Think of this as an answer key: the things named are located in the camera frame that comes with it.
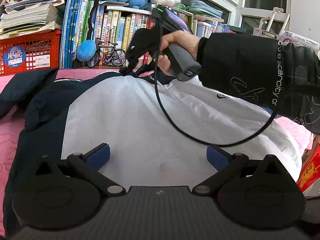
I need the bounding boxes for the blue plush ball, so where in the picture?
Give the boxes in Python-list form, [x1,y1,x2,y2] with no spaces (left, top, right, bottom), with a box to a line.
[76,40,97,62]

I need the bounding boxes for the person's right hand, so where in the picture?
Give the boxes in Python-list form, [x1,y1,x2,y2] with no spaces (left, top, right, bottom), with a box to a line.
[157,30,201,81]

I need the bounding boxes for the white and navy jacket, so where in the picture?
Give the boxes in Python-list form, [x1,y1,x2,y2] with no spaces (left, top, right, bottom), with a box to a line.
[1,69,306,239]

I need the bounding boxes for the pink bunny towel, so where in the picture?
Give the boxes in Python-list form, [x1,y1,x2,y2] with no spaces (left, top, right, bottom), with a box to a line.
[0,68,315,233]

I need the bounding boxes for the red plastic crate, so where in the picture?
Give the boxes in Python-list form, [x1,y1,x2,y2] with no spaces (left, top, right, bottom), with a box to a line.
[1,30,61,76]

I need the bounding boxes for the stack of papers and books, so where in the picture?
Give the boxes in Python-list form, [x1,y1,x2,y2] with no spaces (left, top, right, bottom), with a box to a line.
[1,0,65,40]

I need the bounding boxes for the miniature bicycle model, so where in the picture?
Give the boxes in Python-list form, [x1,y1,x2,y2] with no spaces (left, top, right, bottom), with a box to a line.
[86,38,126,68]

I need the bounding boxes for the row of books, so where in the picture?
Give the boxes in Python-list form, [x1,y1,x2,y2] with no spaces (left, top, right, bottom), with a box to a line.
[59,0,232,69]

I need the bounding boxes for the right forearm black sleeve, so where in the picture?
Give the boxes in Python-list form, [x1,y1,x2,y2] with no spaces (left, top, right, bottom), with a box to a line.
[196,34,319,135]

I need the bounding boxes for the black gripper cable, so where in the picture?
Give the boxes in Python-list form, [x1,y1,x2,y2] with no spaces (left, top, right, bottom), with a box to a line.
[154,21,278,147]

